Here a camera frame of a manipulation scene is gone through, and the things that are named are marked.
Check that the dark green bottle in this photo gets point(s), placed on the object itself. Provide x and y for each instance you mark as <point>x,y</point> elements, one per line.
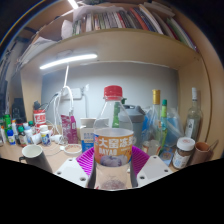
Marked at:
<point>116,116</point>

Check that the small white round dish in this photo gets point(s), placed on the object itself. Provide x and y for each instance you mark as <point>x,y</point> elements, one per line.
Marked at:
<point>72,150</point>

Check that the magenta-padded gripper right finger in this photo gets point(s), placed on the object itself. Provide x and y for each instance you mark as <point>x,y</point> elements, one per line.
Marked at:
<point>151,168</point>

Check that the blue plastic bag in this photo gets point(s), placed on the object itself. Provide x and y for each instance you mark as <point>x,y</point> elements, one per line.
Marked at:
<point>175,125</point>

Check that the wooden shelf unit with books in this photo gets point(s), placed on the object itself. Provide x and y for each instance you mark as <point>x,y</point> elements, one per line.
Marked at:
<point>116,43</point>

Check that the magenta pouch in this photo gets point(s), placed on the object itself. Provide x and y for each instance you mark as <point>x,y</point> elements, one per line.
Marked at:
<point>69,130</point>

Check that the brown jar white lid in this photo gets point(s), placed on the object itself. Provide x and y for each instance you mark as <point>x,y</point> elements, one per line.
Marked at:
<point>182,155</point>

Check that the tall clear glass bottle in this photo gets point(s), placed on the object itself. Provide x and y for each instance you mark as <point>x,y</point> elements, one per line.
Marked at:
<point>194,120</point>

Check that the white ceiling tube light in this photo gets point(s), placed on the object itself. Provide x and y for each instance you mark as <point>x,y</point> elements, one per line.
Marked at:
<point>73,4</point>

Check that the clear glass bottle yellow cap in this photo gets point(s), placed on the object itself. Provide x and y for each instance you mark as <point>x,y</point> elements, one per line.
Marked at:
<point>156,110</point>

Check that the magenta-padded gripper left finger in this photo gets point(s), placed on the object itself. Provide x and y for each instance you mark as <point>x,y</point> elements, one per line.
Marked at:
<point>70,170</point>

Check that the red and white can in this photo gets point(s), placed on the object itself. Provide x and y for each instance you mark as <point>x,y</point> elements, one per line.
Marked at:
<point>40,118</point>

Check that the green plastic container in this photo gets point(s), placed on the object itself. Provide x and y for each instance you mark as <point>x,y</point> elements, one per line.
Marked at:
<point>7,121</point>

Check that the brown mug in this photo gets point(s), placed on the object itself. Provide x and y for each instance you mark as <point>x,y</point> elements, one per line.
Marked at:
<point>201,153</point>

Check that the white power strip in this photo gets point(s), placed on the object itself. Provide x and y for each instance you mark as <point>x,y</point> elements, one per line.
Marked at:
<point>76,93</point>

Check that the grey shaker bottle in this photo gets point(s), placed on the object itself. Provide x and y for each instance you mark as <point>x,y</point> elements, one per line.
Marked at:
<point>137,123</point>

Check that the green glass bottle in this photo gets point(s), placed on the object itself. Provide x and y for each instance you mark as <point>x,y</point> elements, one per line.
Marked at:
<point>164,116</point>

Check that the small blue and white bottle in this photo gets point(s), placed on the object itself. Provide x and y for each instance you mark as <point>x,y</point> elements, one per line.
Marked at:
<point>11,138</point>

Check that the blue and white carton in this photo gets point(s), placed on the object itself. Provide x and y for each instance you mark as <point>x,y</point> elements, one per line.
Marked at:
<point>87,136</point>

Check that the clear red-capped drink bottle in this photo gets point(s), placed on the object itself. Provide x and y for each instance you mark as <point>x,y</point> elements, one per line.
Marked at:
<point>112,150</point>

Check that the black mug white inside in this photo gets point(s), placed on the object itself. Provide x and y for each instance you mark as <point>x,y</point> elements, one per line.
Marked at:
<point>38,160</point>

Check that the white under-shelf tube light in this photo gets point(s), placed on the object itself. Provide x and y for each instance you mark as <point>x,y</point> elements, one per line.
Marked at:
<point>68,61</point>

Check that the small brown bottle green cap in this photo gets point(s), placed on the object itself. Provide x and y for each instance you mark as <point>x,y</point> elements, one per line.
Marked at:
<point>22,138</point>

